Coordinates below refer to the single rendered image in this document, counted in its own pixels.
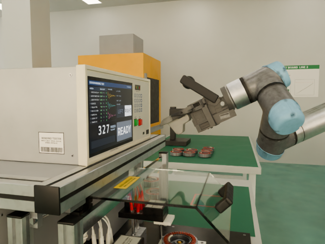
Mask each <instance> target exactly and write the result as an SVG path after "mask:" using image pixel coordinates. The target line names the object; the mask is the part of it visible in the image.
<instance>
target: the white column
mask: <svg viewBox="0 0 325 244"><path fill-rule="evenodd" d="M1 8H2V30H3V52H4V68H5V69H14V68H42V67H51V36H50V5H49V0H1Z"/></svg>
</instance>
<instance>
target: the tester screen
mask: <svg viewBox="0 0 325 244"><path fill-rule="evenodd" d="M125 105H132V86H131V85H123V84H116V83H109V82H101V81H94V80H89V140H90V154H92V153H95V152H97V151H100V150H103V149H106V148H108V147H111V146H114V145H116V144H119V143H122V142H124V141H127V140H129V139H132V137H130V138H127V139H124V140H121V141H119V142H117V122H122V121H127V120H132V116H125V117H118V118H117V106H125ZM108 123H109V124H110V133H109V134H106V135H102V136H98V125H103V124H108ZM113 135H115V141H114V142H111V143H108V144H105V145H102V146H100V147H97V148H94V149H91V142H92V141H95V140H99V139H102V138H105V137H109V136H113Z"/></svg>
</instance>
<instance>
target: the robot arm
mask: <svg viewBox="0 0 325 244"><path fill-rule="evenodd" d="M180 83H181V84H182V85H183V87H184V88H186V89H191V90H193V91H194V92H196V93H198V94H199V95H201V96H203V98H202V99H200V100H198V101H196V102H194V103H191V104H190V105H188V106H187V107H186V108H184V109H182V110H180V111H178V112H176V113H174V114H172V115H170V116H168V117H167V118H165V119H163V120H162V122H161V123H160V126H163V125H165V124H168V125H169V126H170V127H171V128H172V129H173V131H174V132H175V133H176V134H178V135H180V134H181V133H183V132H184V131H185V124H186V123H187V122H189V121H190V120H191V119H192V122H193V124H194V126H195V127H196V129H197V131H198V133H200V132H202V131H205V130H207V129H209V128H213V126H216V125H218V124H220V123H221V122H223V121H226V120H228V119H230V118H232V117H234V116H236V112H235V108H236V109H240V108H242V107H244V106H247V105H249V104H251V103H253V102H256V101H258V103H259V105H260V107H261V109H262V111H263V114H262V118H261V123H260V129H259V133H258V138H257V140H256V143H257V144H256V151H257V153H258V155H259V156H260V157H262V158H263V159H265V160H269V161H274V160H277V159H279V158H281V156H282V155H283V154H284V150H285V149H288V148H290V147H292V146H294V145H296V144H298V143H300V142H303V141H305V140H307V139H309V138H312V137H314V136H316V135H318V134H321V133H323V132H325V102H324V103H322V104H320V105H317V106H315V107H312V108H310V109H308V110H305V111H303V112H302V111H301V108H300V105H299V104H298V103H297V102H296V101H295V99H294V98H293V97H292V95H291V94H290V92H289V91H288V90H287V88H286V87H288V86H290V84H291V80H290V77H289V74H288V72H287V70H286V69H285V67H284V65H283V64H282V63H281V62H279V61H275V62H273V63H270V64H268V65H264V66H262V67H261V68H259V69H257V70H255V71H253V72H251V73H249V74H247V75H245V76H243V77H241V78H238V79H236V80H234V81H232V82H230V83H228V84H226V87H222V88H220V90H221V92H222V94H223V96H222V97H219V96H218V95H217V94H216V93H214V92H212V91H211V90H209V89H207V88H206V87H204V86H202V85H201V84H199V83H197V82H196V81H195V80H194V78H193V77H192V76H186V75H183V76H182V78H181V80H180ZM222 101H223V102H224V106H221V102H222ZM189 113H190V114H189ZM183 116H184V117H183ZM181 117H182V118H181Z"/></svg>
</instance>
